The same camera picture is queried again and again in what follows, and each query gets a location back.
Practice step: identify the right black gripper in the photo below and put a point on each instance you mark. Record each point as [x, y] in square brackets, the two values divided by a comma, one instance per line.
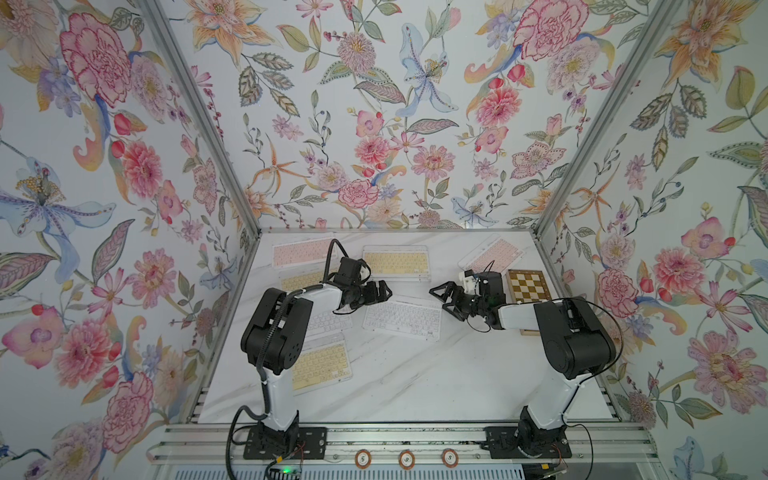
[451, 287]

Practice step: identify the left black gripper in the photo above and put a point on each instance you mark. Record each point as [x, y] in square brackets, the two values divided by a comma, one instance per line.
[373, 297]

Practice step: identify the pink keyboard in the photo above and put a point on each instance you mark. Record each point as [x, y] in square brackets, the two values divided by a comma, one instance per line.
[493, 254]
[372, 279]
[300, 253]

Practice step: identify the white keyboard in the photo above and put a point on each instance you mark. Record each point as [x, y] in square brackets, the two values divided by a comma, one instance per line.
[327, 323]
[408, 317]

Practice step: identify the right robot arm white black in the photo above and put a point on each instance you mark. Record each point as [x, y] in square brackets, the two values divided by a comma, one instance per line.
[575, 343]

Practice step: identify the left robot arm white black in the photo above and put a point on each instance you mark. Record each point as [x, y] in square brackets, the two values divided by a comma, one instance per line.
[275, 334]

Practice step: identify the wooden chessboard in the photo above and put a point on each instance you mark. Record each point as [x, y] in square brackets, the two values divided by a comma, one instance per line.
[528, 286]

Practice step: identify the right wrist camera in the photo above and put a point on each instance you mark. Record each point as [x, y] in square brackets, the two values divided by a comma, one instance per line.
[469, 282]

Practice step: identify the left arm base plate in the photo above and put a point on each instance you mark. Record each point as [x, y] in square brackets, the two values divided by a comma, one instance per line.
[264, 443]

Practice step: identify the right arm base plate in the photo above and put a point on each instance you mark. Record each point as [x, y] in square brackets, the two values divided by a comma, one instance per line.
[504, 444]

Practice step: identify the middle orange ring marker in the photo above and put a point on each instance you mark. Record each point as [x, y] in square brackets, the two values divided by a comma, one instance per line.
[406, 460]

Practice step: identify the orange ring marker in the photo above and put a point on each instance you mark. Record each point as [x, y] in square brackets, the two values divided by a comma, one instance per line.
[406, 460]
[450, 458]
[363, 459]

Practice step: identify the left orange ring marker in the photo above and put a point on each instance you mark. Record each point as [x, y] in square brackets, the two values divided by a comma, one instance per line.
[363, 459]

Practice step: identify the right orange ring marker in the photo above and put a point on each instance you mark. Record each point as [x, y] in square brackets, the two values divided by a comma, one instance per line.
[450, 458]

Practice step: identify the aluminium front rail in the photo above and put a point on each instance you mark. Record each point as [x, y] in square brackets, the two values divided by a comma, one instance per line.
[601, 442]

